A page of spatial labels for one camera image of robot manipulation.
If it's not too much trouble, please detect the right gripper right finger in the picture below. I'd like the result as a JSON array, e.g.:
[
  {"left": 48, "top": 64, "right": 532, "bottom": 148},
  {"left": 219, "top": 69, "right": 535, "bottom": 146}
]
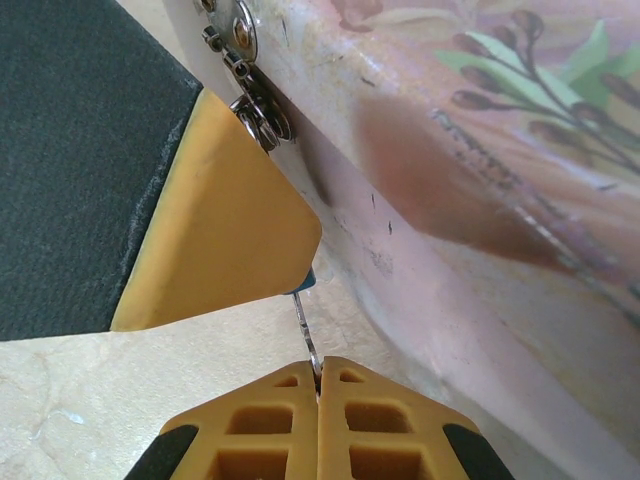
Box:
[{"left": 318, "top": 355, "right": 517, "bottom": 480}]

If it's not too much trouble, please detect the small metal chain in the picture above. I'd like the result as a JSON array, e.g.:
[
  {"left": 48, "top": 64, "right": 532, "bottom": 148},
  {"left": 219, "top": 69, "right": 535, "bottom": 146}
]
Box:
[{"left": 200, "top": 24, "right": 252, "bottom": 80}]

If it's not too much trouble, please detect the silver key ring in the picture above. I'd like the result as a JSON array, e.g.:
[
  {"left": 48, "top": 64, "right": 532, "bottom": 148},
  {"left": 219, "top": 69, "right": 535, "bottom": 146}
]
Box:
[{"left": 228, "top": 64, "right": 298, "bottom": 154}]

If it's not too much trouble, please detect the pink illustrated tin box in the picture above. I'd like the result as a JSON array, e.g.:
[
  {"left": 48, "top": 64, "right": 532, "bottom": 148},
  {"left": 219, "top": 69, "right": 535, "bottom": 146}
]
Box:
[{"left": 189, "top": 0, "right": 640, "bottom": 480}]

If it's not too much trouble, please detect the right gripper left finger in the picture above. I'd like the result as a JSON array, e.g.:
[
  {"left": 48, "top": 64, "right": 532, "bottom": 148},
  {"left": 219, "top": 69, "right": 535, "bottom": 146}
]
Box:
[{"left": 123, "top": 361, "right": 321, "bottom": 480}]

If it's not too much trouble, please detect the small silver key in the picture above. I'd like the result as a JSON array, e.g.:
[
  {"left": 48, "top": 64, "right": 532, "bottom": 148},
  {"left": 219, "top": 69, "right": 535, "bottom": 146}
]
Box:
[{"left": 290, "top": 291, "right": 327, "bottom": 387}]

